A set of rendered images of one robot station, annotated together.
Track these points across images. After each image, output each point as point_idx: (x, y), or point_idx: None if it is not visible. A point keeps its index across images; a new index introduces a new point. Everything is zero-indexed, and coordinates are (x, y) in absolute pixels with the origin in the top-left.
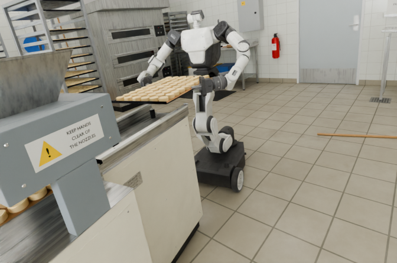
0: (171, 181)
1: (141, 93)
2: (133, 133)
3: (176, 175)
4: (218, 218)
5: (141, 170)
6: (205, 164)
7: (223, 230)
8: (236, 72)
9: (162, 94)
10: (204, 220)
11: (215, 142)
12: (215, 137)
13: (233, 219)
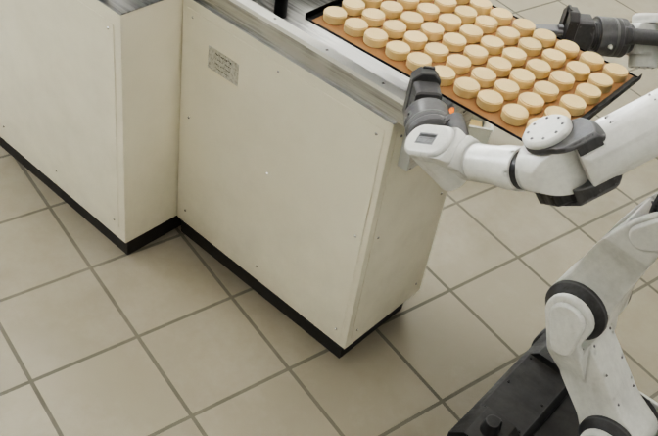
0: (290, 169)
1: (434, 2)
2: (339, 38)
3: (305, 176)
4: (343, 404)
5: (241, 68)
6: (540, 390)
7: (302, 398)
8: (427, 142)
9: (365, 16)
10: (353, 373)
11: (574, 385)
12: (550, 350)
13: (326, 432)
